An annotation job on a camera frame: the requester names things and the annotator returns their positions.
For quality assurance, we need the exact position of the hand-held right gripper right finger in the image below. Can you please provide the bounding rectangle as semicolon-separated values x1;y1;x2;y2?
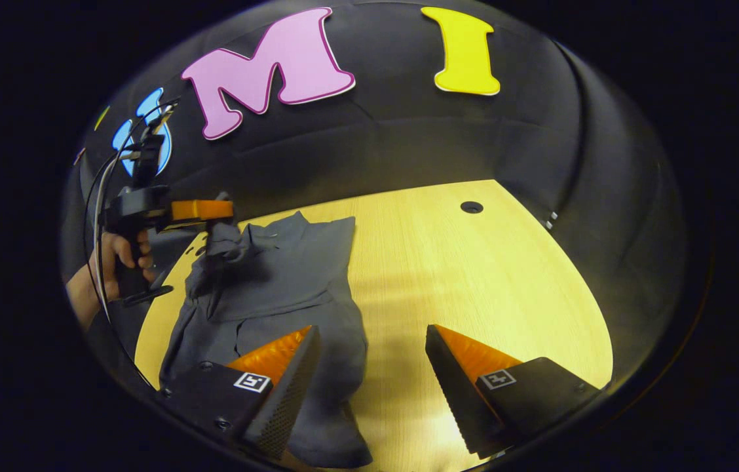
425;324;603;460

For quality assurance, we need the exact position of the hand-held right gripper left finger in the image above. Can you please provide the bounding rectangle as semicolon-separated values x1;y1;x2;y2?
155;325;322;461

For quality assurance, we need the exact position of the grey collared shirt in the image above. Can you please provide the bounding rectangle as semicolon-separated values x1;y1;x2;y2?
159;191;373;469

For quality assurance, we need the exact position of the black backdrop cloth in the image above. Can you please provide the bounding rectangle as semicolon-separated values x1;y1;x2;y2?
58;0;688;387

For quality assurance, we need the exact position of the white cable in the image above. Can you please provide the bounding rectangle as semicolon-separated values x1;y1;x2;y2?
92;111;167;323

